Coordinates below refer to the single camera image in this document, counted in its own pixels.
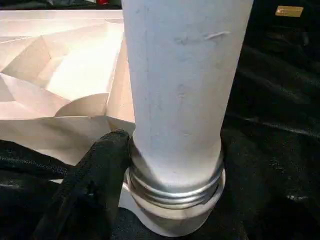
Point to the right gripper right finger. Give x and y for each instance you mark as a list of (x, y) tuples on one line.
[(275, 205)]

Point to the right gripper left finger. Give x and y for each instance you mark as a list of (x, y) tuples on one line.
[(87, 190)]

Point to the white plastic table top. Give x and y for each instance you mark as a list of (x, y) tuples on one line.
[(62, 75)]

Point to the white plastic table leg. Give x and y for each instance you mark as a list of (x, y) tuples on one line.
[(180, 75)]

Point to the black mat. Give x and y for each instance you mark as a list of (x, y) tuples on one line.
[(275, 100)]

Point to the small tan block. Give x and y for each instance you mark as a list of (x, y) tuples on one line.
[(288, 11)]

